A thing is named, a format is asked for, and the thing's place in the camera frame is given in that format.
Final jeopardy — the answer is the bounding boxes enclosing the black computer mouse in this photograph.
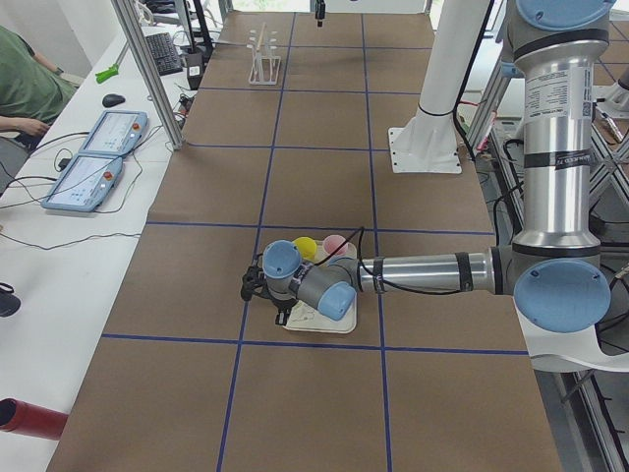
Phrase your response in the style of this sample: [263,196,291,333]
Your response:
[101,93,126,108]

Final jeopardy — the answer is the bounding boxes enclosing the teach pendant tablet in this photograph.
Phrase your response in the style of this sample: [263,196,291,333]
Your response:
[81,109,148,156]
[40,153,123,212]

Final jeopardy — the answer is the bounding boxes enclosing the black shoe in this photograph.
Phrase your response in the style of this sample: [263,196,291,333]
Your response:
[0,282,22,318]

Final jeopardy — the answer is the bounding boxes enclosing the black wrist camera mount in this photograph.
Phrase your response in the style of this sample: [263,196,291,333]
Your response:
[240,265,268,302]

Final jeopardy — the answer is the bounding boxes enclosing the red cylinder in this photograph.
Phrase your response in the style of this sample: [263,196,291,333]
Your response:
[1,398,68,441]

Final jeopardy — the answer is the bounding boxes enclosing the aluminium frame post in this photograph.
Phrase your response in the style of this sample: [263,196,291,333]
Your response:
[111,0,184,150]

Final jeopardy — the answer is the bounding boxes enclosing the yellow cup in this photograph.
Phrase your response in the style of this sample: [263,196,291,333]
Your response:
[293,236,317,261]

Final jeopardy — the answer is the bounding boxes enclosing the black box with label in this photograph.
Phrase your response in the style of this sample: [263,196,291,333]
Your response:
[186,52,204,90]

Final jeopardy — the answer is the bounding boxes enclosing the cream serving tray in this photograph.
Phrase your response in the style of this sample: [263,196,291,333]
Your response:
[284,239,357,334]

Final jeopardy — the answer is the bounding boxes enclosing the lower teach pendant tablet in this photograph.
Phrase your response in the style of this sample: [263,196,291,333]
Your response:
[40,153,123,212]

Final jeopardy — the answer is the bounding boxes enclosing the white wire cup rack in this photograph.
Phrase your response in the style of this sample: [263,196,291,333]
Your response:
[247,22,282,86]

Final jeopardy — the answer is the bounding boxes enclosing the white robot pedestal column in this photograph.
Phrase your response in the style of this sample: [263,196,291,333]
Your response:
[388,0,492,174]

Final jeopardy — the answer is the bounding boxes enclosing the person in green shirt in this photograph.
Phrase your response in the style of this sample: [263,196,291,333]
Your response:
[0,25,80,193]

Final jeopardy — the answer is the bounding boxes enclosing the white chair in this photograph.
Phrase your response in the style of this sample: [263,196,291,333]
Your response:
[506,273,629,374]

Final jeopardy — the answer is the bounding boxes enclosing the green handled tool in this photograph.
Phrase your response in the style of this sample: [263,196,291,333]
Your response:
[94,42,129,85]

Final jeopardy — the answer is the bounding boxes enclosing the pink cup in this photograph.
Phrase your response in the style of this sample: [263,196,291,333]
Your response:
[322,234,349,256]

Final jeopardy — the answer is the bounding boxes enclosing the upper teach pendant tablet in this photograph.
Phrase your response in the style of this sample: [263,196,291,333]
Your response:
[81,109,148,156]

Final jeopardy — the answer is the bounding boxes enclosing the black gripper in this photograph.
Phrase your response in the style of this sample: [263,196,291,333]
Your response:
[275,305,293,325]
[314,0,326,28]

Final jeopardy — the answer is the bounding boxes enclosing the black keyboard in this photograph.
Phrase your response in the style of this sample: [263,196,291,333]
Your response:
[144,32,183,76]

